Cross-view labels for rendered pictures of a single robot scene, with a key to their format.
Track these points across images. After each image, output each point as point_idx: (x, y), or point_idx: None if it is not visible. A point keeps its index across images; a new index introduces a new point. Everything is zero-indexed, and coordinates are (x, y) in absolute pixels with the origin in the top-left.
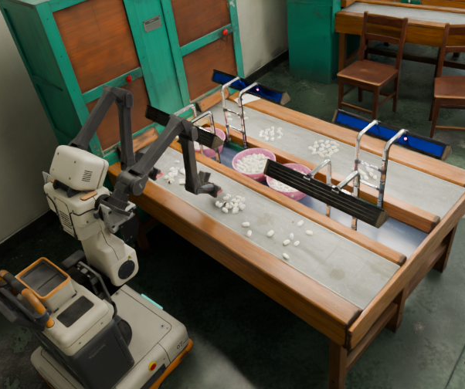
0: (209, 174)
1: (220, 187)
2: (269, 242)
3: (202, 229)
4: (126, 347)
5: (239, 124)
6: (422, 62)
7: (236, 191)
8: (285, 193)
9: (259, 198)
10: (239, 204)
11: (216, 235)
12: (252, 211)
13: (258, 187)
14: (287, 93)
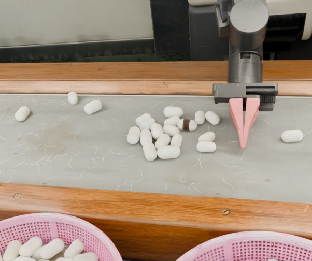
0: (229, 21)
1: (214, 95)
2: (19, 106)
3: (173, 61)
4: (192, 60)
5: None
6: None
7: (200, 175)
8: (13, 229)
9: (107, 184)
10: (145, 130)
11: (135, 65)
12: (102, 144)
13: (126, 200)
14: None
